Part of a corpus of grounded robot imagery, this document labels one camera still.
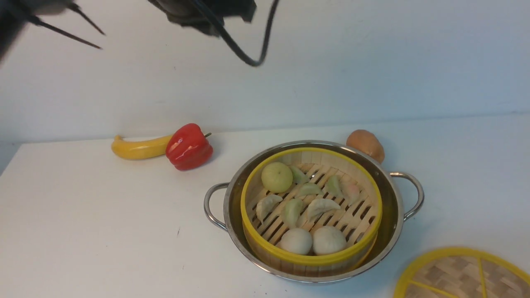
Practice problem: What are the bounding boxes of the bamboo steamer basket yellow rim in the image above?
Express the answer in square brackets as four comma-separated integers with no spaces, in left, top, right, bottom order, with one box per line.
[240,144,383,277]

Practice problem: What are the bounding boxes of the woven bamboo steamer lid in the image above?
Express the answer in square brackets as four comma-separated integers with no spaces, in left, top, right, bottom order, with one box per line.
[393,247,530,298]

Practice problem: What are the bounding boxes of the round pale green bun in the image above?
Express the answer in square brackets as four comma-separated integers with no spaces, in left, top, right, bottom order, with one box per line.
[261,162,293,193]

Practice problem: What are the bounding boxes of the cream dumpling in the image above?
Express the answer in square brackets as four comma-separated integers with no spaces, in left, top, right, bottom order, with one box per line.
[306,198,341,221]

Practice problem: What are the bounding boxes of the red plastic bell pepper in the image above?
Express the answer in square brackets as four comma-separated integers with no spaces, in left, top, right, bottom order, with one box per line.
[165,123,214,171]

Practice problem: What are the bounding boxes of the pale green dumpling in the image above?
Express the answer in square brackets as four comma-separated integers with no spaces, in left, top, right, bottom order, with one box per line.
[326,175,343,198]

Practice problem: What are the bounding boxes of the pinkish dumpling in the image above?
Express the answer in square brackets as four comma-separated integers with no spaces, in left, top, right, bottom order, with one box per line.
[341,181,360,206]

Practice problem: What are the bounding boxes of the white round bun left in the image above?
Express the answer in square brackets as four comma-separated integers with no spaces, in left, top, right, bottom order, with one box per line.
[278,228,313,256]

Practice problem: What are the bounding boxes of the white round bun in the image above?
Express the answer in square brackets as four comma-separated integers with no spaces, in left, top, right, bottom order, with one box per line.
[278,228,313,256]
[313,226,347,256]

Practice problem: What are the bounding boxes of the brown potato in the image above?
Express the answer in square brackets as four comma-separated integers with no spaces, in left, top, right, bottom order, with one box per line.
[346,130,385,163]

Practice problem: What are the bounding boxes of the white round bun right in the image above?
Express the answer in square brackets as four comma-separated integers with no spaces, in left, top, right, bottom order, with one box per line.
[313,226,347,256]

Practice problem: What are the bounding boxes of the yellow plastic banana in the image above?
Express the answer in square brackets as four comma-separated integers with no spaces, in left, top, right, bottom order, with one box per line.
[111,135,172,160]

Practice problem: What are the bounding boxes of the black cable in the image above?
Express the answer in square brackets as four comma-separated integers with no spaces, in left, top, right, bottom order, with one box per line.
[193,0,281,67]

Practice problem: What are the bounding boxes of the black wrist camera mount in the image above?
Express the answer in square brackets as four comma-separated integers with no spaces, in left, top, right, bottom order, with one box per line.
[149,0,257,37]

